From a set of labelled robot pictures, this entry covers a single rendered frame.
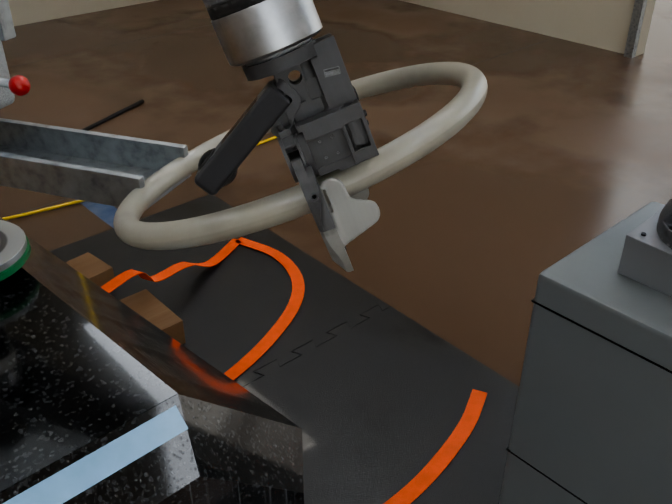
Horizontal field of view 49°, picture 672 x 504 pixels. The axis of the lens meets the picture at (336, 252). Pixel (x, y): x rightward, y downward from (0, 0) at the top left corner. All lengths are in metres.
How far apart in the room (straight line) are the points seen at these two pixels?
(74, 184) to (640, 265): 0.89
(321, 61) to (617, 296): 0.75
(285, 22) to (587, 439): 0.99
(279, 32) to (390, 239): 2.41
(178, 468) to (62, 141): 0.53
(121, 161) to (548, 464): 0.95
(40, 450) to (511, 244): 2.30
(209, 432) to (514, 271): 1.93
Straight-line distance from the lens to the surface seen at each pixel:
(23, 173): 1.15
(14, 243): 1.43
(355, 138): 0.68
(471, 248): 2.99
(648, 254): 1.29
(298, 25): 0.65
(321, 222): 0.67
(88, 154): 1.21
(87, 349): 1.22
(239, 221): 0.72
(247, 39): 0.65
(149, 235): 0.80
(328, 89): 0.68
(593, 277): 1.31
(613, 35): 5.75
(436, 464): 2.06
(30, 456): 1.07
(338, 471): 2.03
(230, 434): 1.18
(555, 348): 1.35
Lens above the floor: 1.54
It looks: 32 degrees down
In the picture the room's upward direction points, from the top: straight up
